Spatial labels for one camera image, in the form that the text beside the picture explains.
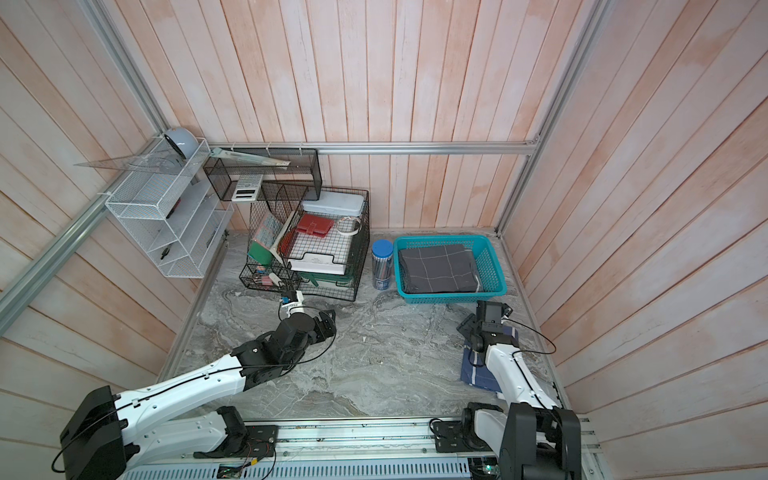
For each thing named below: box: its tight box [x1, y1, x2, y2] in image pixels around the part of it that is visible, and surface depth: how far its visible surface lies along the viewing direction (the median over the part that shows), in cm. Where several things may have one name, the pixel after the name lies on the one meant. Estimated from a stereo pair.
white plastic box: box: [302, 191, 365, 217], surface depth 100 cm
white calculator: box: [231, 174, 263, 201], surface depth 100 cm
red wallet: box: [296, 213, 334, 238], surface depth 94 cm
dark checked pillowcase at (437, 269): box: [399, 244, 478, 294], surface depth 101 cm
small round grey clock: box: [164, 127, 199, 160], surface depth 85 cm
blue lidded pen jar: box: [371, 239, 394, 291], surface depth 96 cm
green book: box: [248, 240, 273, 265], surface depth 106 cm
